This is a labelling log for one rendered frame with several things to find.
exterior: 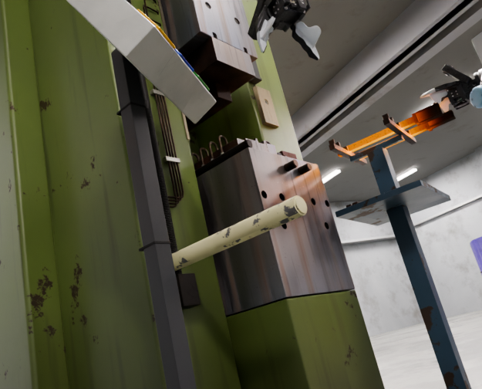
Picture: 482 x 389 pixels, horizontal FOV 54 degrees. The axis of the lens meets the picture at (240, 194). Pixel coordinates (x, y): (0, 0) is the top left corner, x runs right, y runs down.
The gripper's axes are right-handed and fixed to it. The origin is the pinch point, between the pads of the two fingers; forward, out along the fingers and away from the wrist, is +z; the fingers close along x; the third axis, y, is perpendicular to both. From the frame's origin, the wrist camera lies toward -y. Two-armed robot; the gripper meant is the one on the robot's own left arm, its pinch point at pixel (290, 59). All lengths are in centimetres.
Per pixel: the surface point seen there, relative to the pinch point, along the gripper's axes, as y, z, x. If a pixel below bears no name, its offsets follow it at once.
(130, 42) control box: -2.4, -0.9, -35.1
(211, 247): -31.2, 32.5, -12.5
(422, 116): -28, -6, 79
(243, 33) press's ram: -51, -52, 29
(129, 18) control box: -1.9, -6.1, -34.5
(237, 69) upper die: -48, -34, 20
